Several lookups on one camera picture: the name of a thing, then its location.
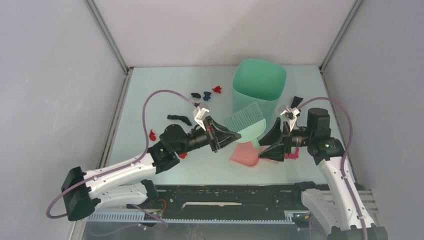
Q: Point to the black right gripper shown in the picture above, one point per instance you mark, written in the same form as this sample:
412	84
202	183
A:
281	142

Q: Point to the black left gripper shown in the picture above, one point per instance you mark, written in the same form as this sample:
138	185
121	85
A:
219	135

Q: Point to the green hand brush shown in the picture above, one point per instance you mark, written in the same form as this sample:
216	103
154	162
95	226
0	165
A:
249	123

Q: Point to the pink dustpan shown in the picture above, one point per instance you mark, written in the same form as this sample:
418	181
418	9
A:
246	155

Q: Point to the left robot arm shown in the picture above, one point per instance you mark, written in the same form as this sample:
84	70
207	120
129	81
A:
126	183

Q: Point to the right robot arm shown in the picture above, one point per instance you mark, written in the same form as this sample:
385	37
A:
346	217

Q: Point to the magenta paper scrap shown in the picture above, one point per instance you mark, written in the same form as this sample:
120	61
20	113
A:
293	155

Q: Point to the blue paper scrap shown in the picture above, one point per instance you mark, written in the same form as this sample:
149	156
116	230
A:
207	95

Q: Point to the long black paper scrap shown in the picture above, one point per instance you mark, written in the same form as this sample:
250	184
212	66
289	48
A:
181	118

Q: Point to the red paper scrap near bin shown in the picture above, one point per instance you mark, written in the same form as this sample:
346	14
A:
217	89

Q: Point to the black paper scrap right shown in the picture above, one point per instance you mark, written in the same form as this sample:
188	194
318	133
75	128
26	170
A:
296	102

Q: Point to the green plastic waste bin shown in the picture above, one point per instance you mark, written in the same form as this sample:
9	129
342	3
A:
258	81

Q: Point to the red paper scrap left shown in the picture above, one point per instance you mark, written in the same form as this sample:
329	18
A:
152	136

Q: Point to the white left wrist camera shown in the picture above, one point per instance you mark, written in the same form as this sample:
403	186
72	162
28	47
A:
200	112

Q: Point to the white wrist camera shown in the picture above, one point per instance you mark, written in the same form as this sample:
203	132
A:
200	112
291	113

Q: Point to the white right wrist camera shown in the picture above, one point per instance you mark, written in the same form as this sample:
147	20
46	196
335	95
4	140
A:
291	113

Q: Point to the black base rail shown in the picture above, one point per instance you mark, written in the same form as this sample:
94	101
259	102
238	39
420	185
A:
230	200

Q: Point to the white slotted cable duct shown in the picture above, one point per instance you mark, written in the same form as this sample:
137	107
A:
138	217

